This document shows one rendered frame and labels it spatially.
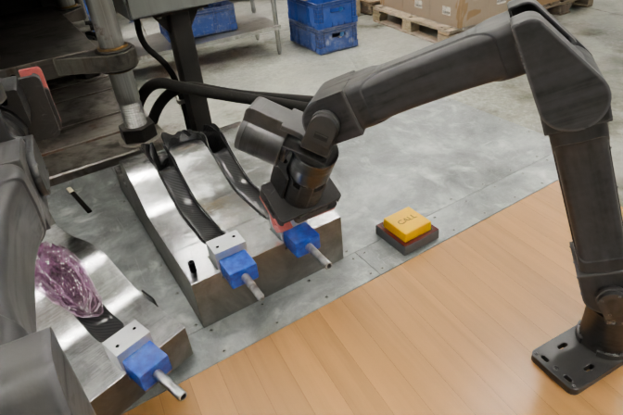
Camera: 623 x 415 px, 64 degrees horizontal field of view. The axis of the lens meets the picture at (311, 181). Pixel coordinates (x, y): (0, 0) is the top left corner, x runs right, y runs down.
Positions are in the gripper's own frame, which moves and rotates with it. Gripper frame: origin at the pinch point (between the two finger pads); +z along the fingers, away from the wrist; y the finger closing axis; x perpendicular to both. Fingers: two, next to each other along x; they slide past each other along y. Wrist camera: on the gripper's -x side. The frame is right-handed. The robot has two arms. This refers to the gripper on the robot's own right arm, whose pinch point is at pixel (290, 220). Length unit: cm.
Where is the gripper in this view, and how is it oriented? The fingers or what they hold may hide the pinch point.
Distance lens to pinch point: 79.2
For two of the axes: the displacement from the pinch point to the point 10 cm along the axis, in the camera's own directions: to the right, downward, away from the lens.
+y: -8.4, 3.4, -4.2
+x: 5.0, 7.8, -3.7
